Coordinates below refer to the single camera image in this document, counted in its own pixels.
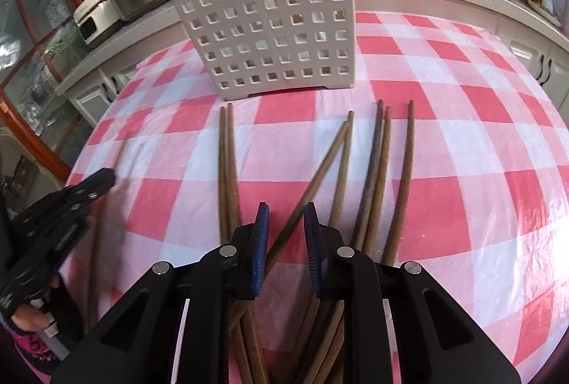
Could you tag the white small cooker appliance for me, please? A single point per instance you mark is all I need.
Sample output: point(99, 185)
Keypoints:
point(97, 20)

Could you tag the small plate with condiments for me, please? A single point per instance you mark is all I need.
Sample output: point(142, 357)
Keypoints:
point(545, 8)

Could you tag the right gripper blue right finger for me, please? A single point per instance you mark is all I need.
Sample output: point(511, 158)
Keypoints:
point(314, 242)

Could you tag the wooden glass sliding door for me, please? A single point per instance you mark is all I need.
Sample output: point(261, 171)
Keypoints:
point(40, 46)

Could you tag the kitchen countertop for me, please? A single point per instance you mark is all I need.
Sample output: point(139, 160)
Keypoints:
point(538, 44)

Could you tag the red white checkered tablecloth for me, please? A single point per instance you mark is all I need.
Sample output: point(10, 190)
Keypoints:
point(487, 214)

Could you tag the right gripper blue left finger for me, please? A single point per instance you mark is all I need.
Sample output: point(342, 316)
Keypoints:
point(259, 235)

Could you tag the beige perforated utensil basket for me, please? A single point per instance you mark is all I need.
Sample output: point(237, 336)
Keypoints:
point(249, 47)

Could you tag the person's hand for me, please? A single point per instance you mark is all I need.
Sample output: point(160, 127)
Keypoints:
point(30, 319)

